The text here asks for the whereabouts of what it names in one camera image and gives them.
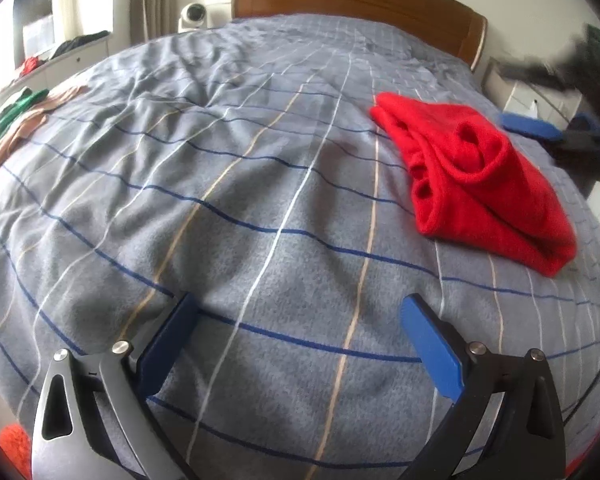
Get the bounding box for white low cabinet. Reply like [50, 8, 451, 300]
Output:
[0, 35, 113, 106]

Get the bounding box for red sweater with white print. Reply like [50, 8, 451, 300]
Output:
[369, 91, 578, 277]

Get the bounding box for green cloth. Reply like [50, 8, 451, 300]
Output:
[0, 87, 50, 161]

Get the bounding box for small white round device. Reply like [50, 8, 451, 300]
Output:
[178, 3, 212, 32]

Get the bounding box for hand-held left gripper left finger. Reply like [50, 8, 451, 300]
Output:
[30, 291, 200, 480]

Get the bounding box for grey striped blanket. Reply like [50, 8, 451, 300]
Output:
[0, 14, 600, 480]

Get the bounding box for green and tan clothes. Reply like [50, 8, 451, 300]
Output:
[0, 85, 88, 191]

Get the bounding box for white nightstand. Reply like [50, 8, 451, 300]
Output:
[482, 57, 586, 133]

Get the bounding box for dark clothes pile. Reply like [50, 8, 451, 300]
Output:
[49, 30, 111, 59]

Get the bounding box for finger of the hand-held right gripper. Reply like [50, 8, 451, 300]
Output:
[500, 61, 579, 93]
[500, 112, 600, 157]

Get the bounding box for brown curtain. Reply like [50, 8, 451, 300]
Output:
[130, 0, 181, 43]

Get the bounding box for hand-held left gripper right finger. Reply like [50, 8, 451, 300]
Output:
[400, 293, 567, 480]

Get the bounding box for small red cloth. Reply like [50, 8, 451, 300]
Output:
[20, 56, 48, 77]

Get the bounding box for orange fuzzy clothing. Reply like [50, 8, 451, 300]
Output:
[0, 422, 33, 478]

